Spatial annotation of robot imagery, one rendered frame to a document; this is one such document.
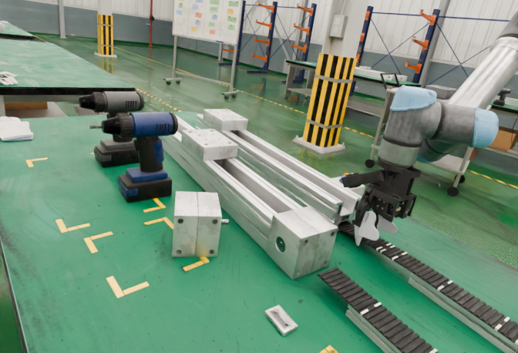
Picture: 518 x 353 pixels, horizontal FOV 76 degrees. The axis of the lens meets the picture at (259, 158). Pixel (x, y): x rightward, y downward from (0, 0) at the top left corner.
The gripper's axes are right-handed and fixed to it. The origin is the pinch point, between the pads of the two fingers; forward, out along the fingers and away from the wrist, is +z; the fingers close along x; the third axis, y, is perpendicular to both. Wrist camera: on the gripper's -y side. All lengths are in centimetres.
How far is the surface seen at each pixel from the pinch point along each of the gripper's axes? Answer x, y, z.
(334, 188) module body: 2.3, -13.8, -5.6
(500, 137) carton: 456, -126, 43
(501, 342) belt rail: -1.9, 30.6, 1.1
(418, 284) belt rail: -2.0, 15.5, 1.1
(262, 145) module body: 2.5, -47.9, -5.9
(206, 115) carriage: -5, -76, -9
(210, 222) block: -35.9, -10.4, -5.9
